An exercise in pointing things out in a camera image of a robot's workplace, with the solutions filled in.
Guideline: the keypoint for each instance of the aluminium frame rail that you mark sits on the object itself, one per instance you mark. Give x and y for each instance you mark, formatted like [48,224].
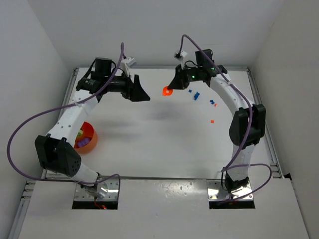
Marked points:
[30,184]
[269,144]

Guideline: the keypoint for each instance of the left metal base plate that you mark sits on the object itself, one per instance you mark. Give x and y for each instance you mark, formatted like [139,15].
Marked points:
[106,191]

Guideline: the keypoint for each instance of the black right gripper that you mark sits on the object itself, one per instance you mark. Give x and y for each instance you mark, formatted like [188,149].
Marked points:
[184,76]

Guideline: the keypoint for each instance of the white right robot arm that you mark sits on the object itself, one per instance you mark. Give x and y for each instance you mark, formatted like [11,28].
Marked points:
[248,123]

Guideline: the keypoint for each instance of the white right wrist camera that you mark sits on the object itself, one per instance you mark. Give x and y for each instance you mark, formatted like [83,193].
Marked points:
[180,56]

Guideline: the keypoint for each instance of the aluminium frame rail right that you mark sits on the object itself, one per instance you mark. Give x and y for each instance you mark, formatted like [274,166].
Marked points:
[269,144]

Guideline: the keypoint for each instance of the green lego brick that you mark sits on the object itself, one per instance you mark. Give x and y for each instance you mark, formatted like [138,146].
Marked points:
[80,132]

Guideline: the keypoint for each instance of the blue lego figure piece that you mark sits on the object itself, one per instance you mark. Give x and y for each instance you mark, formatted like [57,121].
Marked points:
[196,96]

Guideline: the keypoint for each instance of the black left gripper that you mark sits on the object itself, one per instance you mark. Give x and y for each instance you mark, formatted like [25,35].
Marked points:
[129,87]

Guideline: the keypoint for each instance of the aluminium frame rail left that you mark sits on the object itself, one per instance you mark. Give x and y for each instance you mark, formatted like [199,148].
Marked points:
[30,184]

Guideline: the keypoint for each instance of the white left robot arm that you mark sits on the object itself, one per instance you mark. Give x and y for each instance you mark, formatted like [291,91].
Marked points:
[56,150]

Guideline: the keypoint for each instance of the orange round lego piece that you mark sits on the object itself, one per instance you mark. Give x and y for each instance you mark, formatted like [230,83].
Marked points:
[167,92]

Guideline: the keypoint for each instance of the orange divided round container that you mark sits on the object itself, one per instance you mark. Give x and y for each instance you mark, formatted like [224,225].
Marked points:
[88,132]

